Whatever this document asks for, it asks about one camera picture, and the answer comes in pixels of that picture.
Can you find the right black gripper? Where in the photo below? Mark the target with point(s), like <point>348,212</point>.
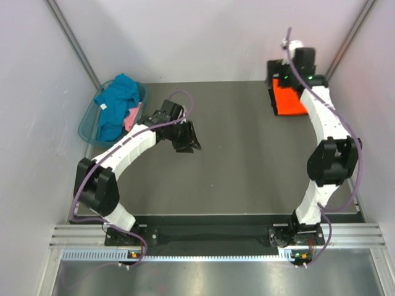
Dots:
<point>274,68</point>

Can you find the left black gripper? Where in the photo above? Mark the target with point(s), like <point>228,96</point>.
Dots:
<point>189,140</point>

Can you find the orange t shirt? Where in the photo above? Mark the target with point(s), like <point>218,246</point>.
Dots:
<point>287,99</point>

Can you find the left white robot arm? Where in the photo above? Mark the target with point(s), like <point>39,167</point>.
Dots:
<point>96,182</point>

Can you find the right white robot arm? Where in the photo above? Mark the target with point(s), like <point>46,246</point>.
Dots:
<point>295,89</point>

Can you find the folded black t shirt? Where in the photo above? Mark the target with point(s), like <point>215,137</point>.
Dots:
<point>273,101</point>

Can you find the pink cloth in bin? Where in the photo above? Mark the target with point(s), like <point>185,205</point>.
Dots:
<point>131,117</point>

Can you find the teal t shirt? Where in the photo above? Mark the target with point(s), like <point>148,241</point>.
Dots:
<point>115,103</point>

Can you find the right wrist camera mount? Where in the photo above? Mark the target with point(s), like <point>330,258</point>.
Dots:
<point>291,46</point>

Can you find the grey slotted cable duct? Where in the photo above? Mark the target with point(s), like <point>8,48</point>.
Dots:
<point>125,255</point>

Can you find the aluminium frame rail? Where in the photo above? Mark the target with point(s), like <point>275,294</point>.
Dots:
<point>77,236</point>

